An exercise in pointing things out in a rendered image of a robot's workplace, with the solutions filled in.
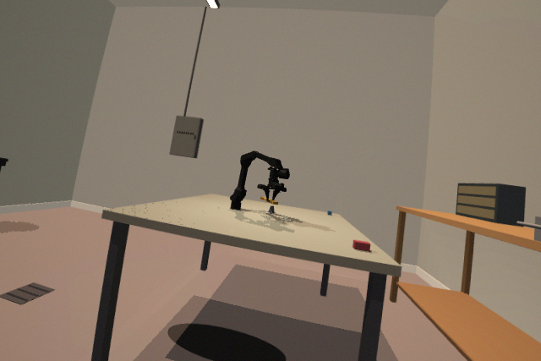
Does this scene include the red rectangular block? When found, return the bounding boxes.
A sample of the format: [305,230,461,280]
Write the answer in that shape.
[353,240,370,252]

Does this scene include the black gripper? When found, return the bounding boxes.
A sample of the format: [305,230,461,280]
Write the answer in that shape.
[257,177,287,201]

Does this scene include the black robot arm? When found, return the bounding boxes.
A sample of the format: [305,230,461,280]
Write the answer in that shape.
[230,150,290,211]

